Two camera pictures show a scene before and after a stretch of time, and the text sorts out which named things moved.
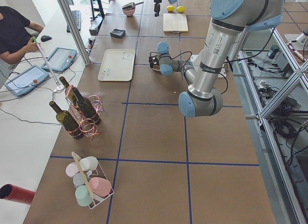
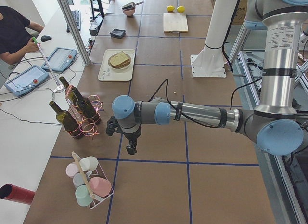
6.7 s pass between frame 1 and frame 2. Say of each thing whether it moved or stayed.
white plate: moved
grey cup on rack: stayed
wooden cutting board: stayed
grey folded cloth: stayed
